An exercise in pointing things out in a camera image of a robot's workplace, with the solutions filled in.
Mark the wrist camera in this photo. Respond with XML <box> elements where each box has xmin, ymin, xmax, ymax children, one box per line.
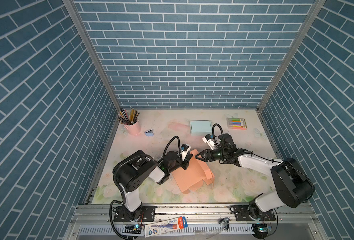
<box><xmin>202</xmin><ymin>134</ymin><xmax>217</xmax><ymax>151</ymax></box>
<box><xmin>180</xmin><ymin>144</ymin><xmax>191</xmax><ymax>161</ymax></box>

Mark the blue red white packet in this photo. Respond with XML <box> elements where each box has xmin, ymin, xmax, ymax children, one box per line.
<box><xmin>144</xmin><ymin>217</ymin><xmax>188</xmax><ymax>238</ymax></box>

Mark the light blue small stapler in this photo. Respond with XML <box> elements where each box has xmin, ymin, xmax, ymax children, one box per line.
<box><xmin>144</xmin><ymin>129</ymin><xmax>154</xmax><ymax>137</ymax></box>

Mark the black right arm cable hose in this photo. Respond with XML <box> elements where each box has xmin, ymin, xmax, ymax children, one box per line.
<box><xmin>211</xmin><ymin>123</ymin><xmax>226</xmax><ymax>151</ymax></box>

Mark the aluminium left corner post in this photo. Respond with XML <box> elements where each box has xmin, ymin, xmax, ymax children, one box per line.
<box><xmin>63</xmin><ymin>0</ymin><xmax>121</xmax><ymax>111</ymax></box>

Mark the clear box of markers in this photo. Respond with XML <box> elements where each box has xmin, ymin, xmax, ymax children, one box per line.
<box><xmin>227</xmin><ymin>118</ymin><xmax>248</xmax><ymax>130</ymax></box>

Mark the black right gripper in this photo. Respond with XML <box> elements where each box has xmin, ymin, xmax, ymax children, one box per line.
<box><xmin>194</xmin><ymin>149</ymin><xmax>228</xmax><ymax>162</ymax></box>

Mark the aluminium right corner post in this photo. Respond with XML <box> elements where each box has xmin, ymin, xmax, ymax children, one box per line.
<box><xmin>257</xmin><ymin>0</ymin><xmax>326</xmax><ymax>114</ymax></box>

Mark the light teal paper box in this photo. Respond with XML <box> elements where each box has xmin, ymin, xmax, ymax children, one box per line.
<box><xmin>190</xmin><ymin>120</ymin><xmax>212</xmax><ymax>136</ymax></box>

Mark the pink paper box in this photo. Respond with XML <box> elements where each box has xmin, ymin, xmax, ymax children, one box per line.
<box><xmin>172</xmin><ymin>150</ymin><xmax>215</xmax><ymax>194</ymax></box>

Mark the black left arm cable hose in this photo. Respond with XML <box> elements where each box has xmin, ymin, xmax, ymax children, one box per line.
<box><xmin>113</xmin><ymin>135</ymin><xmax>181</xmax><ymax>193</ymax></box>

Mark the bundle of coloured pencils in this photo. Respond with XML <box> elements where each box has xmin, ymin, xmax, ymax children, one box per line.
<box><xmin>117</xmin><ymin>108</ymin><xmax>140</xmax><ymax>126</ymax></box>

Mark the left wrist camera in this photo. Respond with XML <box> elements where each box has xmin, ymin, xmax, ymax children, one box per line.
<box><xmin>180</xmin><ymin>144</ymin><xmax>191</xmax><ymax>161</ymax></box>

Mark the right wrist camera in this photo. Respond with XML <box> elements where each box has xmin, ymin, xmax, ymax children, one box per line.
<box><xmin>202</xmin><ymin>134</ymin><xmax>217</xmax><ymax>151</ymax></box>

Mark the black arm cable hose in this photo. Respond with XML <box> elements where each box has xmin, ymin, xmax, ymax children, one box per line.
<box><xmin>211</xmin><ymin>123</ymin><xmax>226</xmax><ymax>151</ymax></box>
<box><xmin>113</xmin><ymin>135</ymin><xmax>181</xmax><ymax>193</ymax></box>

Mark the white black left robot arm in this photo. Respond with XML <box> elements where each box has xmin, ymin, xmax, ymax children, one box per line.
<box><xmin>112</xmin><ymin>150</ymin><xmax>193</xmax><ymax>213</ymax></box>

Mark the pink metal pencil bucket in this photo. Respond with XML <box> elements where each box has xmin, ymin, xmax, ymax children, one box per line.
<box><xmin>123</xmin><ymin>120</ymin><xmax>141</xmax><ymax>136</ymax></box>

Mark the aluminium corner post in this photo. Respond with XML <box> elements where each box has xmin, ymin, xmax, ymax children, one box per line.
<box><xmin>257</xmin><ymin>0</ymin><xmax>326</xmax><ymax>114</ymax></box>
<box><xmin>63</xmin><ymin>0</ymin><xmax>121</xmax><ymax>111</ymax></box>

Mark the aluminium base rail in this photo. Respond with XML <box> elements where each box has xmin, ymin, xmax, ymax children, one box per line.
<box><xmin>64</xmin><ymin>203</ymin><xmax>327</xmax><ymax>240</ymax></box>

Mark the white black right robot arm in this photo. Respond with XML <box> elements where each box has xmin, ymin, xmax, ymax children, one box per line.
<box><xmin>195</xmin><ymin>134</ymin><xmax>315</xmax><ymax>215</ymax></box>

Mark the small metal clip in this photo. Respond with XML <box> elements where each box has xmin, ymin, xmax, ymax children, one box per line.
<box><xmin>219</xmin><ymin>217</ymin><xmax>230</xmax><ymax>231</ymax></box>

